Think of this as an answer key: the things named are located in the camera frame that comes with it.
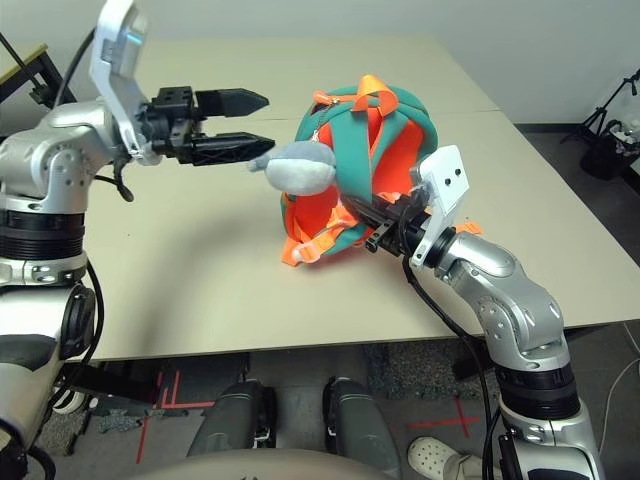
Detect white floor cable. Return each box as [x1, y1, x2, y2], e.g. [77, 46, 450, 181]
[601, 343, 640, 452]

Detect black table foot bar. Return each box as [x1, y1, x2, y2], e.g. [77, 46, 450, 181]
[63, 361, 162, 410]
[451, 338, 496, 397]

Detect black tripod stand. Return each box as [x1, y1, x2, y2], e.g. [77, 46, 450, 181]
[558, 68, 640, 147]

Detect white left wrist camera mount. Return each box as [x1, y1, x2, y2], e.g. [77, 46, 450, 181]
[88, 0, 165, 167]

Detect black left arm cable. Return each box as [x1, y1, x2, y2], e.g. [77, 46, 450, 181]
[48, 26, 137, 402]

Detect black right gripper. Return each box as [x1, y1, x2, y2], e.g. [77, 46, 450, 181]
[344, 195, 429, 259]

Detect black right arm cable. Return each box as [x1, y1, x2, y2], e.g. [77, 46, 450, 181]
[401, 253, 507, 480]

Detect black bag on floor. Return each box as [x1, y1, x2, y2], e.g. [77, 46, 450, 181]
[578, 131, 635, 182]

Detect red floor tape lines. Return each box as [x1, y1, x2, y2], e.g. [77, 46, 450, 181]
[133, 368, 217, 467]

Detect small white floor object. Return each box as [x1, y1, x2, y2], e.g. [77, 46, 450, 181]
[51, 386, 87, 415]

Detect dark grey robot right leg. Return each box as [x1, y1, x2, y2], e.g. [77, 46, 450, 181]
[321, 376, 402, 470]

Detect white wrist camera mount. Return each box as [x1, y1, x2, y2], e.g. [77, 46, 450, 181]
[88, 0, 165, 167]
[408, 144, 472, 270]

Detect dark grey robot leg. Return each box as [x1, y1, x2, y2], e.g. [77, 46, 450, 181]
[186, 381, 277, 457]
[321, 376, 402, 470]

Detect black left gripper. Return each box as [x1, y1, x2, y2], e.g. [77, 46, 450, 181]
[136, 86, 278, 168]

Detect grey white plush shark charm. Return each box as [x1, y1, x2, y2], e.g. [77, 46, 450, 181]
[246, 140, 338, 196]

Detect white perforated shoe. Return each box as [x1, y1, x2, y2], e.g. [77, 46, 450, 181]
[406, 434, 465, 480]

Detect beige trouser leg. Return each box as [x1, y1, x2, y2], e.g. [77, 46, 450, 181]
[443, 451, 507, 480]

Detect dark grey robot left leg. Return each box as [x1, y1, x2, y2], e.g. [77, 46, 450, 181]
[186, 381, 277, 457]

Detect orange and teal backpack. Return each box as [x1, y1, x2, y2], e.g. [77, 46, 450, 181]
[278, 74, 485, 269]

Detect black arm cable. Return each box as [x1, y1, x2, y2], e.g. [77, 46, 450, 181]
[48, 26, 137, 402]
[401, 253, 507, 480]

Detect grey robot torso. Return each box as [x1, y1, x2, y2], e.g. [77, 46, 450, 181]
[123, 446, 397, 480]

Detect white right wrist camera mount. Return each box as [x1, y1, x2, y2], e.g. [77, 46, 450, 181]
[408, 144, 472, 270]

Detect grey jagged foam piece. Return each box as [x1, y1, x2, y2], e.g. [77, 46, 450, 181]
[96, 406, 157, 437]

